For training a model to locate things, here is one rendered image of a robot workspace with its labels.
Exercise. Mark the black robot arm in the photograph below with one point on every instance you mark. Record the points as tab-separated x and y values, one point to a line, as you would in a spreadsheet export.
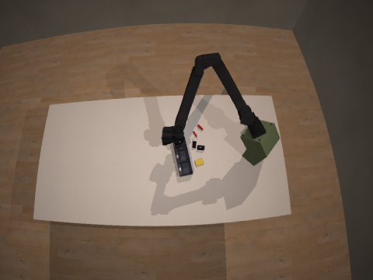
175	133

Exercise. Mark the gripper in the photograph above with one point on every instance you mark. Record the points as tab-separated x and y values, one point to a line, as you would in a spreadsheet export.
182	144

